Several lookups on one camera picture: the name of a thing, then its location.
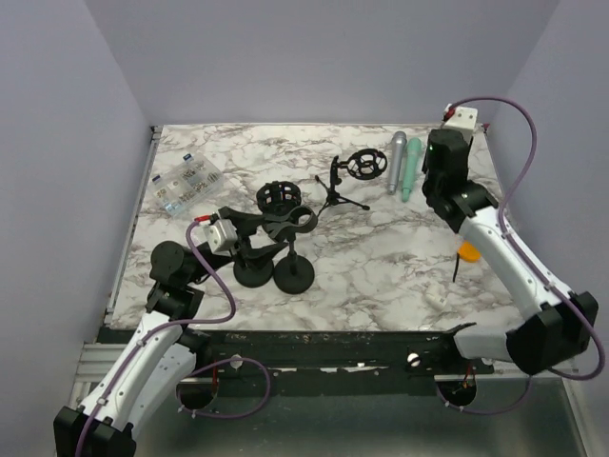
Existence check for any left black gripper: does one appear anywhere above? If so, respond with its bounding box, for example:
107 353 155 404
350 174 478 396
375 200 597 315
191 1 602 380
186 207 288 285

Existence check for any black round-base clip stand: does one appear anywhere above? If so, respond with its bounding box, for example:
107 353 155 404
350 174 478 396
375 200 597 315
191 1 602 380
233 257 274 288

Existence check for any black round-base shock mount stand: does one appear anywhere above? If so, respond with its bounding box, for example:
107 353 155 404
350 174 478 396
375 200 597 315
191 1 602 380
256 181 302 216

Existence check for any black round-base mic stand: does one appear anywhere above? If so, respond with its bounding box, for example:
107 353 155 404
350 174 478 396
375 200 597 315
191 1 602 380
264 206 318 295

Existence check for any grey microphone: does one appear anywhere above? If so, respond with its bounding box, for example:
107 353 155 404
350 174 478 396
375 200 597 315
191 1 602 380
387 130 407 195

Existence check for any teal microphone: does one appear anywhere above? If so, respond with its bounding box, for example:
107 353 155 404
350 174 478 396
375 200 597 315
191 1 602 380
401 137 422 203

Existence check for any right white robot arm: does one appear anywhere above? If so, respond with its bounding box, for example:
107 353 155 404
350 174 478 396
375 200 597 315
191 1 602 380
422 129 599 375

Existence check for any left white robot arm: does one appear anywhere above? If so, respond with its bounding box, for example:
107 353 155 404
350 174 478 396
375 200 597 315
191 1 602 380
53 207 307 456

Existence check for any clear plastic screw box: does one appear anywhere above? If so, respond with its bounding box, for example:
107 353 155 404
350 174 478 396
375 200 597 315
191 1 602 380
148 153 225 217

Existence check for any small white plastic piece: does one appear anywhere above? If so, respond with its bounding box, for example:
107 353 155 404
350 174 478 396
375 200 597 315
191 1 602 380
424 284 447 311

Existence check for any orange tape measure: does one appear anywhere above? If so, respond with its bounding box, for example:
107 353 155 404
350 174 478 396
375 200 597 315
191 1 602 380
452 241 481 283

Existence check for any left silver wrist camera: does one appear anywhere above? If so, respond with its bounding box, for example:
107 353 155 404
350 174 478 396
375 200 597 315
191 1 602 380
195 214 238 254

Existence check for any black tripod shock mount stand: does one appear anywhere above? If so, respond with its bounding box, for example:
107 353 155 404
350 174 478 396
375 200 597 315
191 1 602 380
314 148 388 220

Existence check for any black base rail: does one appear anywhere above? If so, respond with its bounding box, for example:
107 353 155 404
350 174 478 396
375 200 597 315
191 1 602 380
175 330 494 404

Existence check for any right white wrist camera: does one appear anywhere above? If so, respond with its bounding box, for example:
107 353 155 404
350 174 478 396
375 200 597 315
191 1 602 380
441 105 479 144

